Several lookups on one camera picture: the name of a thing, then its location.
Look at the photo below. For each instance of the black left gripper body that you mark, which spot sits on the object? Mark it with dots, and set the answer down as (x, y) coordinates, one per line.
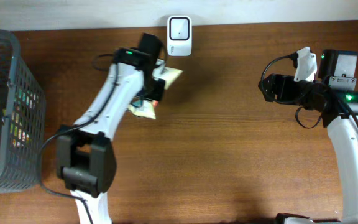
(154, 89)

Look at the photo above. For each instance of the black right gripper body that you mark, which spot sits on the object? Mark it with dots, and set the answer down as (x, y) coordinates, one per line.
(287, 90)

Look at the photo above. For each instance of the yellow snack bag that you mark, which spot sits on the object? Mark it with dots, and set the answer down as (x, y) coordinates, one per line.
(163, 77)

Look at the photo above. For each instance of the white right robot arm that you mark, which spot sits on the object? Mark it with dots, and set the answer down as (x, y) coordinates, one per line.
(328, 87)

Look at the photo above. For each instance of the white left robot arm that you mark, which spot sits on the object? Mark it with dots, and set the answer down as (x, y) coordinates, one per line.
(86, 162)

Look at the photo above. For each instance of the white barcode scanner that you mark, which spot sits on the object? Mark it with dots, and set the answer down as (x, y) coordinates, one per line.
(179, 36)

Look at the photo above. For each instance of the colourful items in basket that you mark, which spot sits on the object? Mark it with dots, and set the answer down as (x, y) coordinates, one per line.
(25, 102)

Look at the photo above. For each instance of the grey plastic mesh basket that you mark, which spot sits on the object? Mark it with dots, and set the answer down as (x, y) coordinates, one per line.
(18, 166)

